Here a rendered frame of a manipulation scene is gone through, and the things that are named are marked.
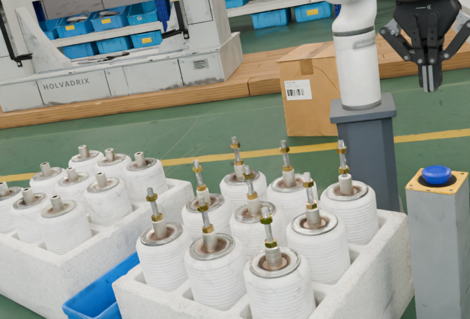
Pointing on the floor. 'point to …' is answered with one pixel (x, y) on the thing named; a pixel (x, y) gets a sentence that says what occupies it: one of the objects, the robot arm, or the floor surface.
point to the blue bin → (100, 294)
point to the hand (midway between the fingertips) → (430, 77)
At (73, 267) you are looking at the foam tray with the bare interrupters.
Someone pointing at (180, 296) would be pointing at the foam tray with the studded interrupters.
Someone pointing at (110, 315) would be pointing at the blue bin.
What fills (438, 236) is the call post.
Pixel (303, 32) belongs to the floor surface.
